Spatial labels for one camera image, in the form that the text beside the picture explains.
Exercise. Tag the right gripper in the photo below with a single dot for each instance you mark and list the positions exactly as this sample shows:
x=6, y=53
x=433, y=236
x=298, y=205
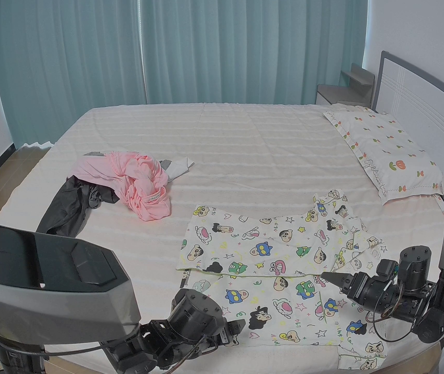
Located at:
x=374, y=294

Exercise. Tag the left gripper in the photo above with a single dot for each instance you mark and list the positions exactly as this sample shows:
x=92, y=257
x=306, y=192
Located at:
x=231, y=331

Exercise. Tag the white printed pyjama top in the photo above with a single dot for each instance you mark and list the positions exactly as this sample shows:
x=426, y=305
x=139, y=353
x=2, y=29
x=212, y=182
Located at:
x=268, y=294

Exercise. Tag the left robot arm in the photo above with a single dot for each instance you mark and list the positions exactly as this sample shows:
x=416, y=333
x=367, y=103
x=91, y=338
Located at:
x=50, y=294

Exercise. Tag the bed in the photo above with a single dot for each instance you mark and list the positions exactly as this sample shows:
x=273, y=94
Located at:
x=265, y=150

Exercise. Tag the white printed pillow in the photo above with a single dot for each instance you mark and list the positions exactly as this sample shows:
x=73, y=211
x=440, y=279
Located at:
x=389, y=150

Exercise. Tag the pink garment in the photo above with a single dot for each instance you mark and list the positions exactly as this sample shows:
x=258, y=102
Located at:
x=140, y=185

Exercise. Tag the white and grey garment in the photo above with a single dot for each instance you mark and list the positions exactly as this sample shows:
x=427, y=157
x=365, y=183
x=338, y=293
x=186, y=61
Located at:
x=177, y=168

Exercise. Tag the black garment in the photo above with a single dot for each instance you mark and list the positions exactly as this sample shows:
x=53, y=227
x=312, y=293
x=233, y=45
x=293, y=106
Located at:
x=66, y=212

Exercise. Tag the grey bedside table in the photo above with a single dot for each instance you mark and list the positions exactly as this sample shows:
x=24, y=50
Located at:
x=342, y=92

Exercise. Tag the blue-green curtain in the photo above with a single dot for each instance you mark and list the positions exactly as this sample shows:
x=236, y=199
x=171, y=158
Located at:
x=245, y=33
x=70, y=53

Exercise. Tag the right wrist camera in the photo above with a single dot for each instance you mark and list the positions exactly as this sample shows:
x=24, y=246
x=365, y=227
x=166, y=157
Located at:
x=387, y=270

